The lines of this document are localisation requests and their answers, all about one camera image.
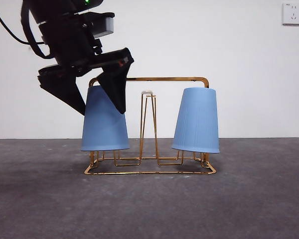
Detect thin black cable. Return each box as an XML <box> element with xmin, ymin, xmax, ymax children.
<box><xmin>0</xmin><ymin>0</ymin><xmax>45</xmax><ymax>46</ymax></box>

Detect black sleeved cable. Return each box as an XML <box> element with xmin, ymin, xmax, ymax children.
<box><xmin>21</xmin><ymin>4</ymin><xmax>56</xmax><ymax>60</ymax></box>

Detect gold wire cup rack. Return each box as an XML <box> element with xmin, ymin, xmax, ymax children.
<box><xmin>84</xmin><ymin>76</ymin><xmax>217</xmax><ymax>176</ymax></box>

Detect blue ribbed cup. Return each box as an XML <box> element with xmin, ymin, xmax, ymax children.
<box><xmin>171</xmin><ymin>87</ymin><xmax>220</xmax><ymax>154</ymax></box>
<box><xmin>80</xmin><ymin>85</ymin><xmax>130</xmax><ymax>152</ymax></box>

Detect pale grey camera box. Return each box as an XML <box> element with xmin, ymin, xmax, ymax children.
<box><xmin>91</xmin><ymin>12</ymin><xmax>115</xmax><ymax>39</ymax></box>

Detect white wall socket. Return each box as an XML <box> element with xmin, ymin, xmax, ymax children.
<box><xmin>282</xmin><ymin>2</ymin><xmax>299</xmax><ymax>26</ymax></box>

